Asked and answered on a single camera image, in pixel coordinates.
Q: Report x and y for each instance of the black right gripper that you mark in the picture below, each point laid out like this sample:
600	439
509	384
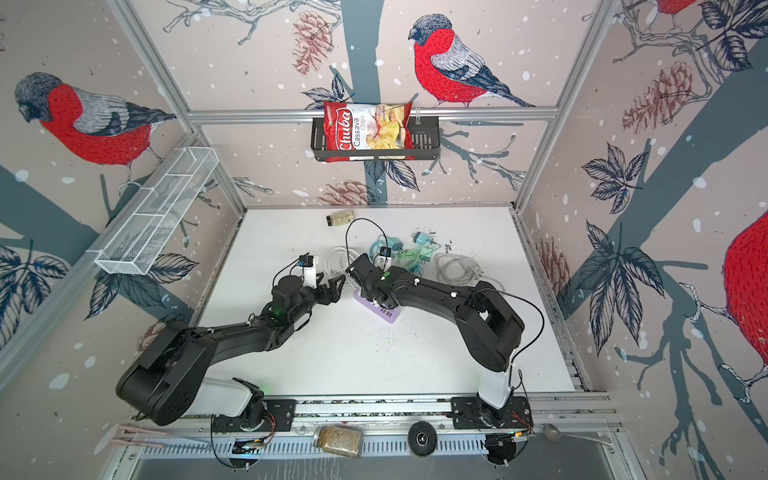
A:
365	294

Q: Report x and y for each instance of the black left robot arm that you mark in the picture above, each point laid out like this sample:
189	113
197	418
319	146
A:
166	380

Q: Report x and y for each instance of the red cassava chips bag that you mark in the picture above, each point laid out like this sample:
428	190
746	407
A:
350	128

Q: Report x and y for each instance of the glass jar of grains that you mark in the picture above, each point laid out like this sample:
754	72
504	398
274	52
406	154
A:
339	440

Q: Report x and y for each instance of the black wire wall basket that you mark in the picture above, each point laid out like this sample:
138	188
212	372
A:
419	140

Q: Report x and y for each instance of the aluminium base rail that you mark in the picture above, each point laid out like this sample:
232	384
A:
385	426

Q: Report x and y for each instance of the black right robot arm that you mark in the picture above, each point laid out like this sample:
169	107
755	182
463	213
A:
491	329

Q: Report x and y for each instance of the purple power strip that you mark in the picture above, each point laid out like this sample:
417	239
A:
389	315

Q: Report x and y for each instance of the metal spoon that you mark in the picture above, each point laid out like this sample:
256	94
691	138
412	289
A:
553	433

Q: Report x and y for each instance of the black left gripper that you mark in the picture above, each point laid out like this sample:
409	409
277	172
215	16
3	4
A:
334	294

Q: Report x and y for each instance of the white mesh wall shelf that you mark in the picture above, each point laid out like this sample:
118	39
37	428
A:
162	205

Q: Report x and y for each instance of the black round knob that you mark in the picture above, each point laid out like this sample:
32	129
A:
422	439

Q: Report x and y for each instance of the pink chopsticks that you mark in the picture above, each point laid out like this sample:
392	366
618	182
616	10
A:
135	436

